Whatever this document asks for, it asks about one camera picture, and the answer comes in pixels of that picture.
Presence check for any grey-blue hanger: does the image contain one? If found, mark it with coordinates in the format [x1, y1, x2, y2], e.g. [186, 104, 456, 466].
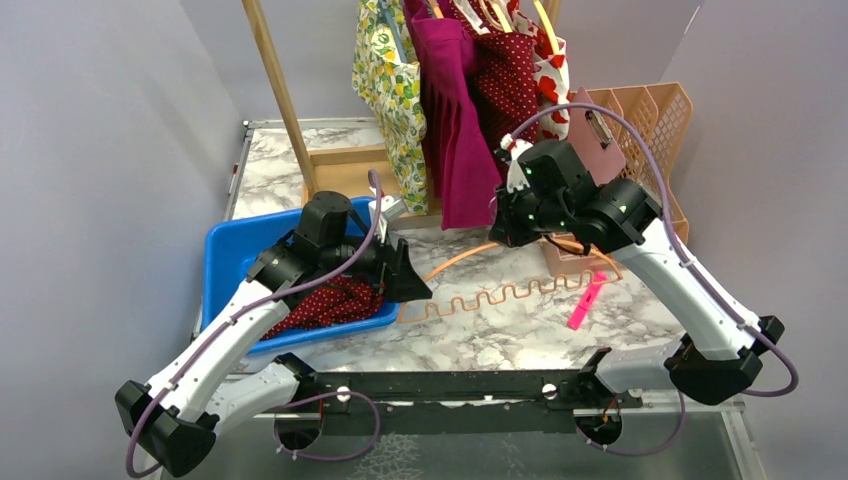
[378, 0, 406, 63]

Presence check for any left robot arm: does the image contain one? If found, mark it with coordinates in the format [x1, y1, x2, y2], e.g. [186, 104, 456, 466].
[115, 191, 432, 478]

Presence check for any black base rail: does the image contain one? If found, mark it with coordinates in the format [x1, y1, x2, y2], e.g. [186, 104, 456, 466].
[270, 369, 642, 441]

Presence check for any orange wavy hanger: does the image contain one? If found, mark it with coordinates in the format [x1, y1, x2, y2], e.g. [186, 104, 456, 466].
[396, 236, 624, 324]

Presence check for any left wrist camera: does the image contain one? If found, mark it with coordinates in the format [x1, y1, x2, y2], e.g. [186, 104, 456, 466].
[378, 195, 408, 235]

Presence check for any blue plastic bin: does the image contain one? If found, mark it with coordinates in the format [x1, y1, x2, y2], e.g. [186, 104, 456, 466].
[198, 208, 401, 355]

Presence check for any magenta pleated skirt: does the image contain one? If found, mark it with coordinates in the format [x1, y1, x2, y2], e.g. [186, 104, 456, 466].
[403, 1, 501, 230]

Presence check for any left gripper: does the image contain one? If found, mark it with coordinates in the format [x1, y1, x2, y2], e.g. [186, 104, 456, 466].
[322, 220, 433, 303]

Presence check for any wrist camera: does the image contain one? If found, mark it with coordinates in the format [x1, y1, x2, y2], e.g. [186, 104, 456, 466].
[378, 195, 408, 235]
[500, 134, 533, 191]

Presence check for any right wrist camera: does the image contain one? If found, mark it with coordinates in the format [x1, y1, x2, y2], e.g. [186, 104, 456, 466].
[500, 134, 533, 191]

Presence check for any lemon print skirt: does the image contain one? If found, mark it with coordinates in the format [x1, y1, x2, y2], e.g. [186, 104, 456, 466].
[352, 0, 429, 215]

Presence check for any red poppy print skirt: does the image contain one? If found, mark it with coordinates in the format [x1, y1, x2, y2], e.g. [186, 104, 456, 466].
[506, 0, 572, 144]

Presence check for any dark red polka-dot skirt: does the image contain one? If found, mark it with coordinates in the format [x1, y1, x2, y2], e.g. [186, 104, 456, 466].
[261, 274, 385, 341]

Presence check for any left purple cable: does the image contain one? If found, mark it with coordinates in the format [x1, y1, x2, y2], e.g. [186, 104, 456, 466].
[124, 168, 386, 480]

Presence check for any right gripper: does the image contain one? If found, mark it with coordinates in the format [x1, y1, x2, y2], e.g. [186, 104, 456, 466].
[490, 177, 570, 249]

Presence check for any peach plastic organizer basket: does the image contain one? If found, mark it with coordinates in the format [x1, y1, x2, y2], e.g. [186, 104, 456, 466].
[540, 83, 693, 275]

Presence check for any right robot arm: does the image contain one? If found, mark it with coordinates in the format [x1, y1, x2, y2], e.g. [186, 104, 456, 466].
[489, 140, 785, 407]

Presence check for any wooden clothes rack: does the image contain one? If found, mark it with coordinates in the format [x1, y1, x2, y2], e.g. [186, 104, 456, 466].
[243, 1, 546, 224]

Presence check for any pink marker pen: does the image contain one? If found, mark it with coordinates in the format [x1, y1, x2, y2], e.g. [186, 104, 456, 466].
[566, 271, 608, 330]

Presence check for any pink clipboard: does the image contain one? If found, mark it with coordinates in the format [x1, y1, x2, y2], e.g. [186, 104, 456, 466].
[567, 108, 626, 186]

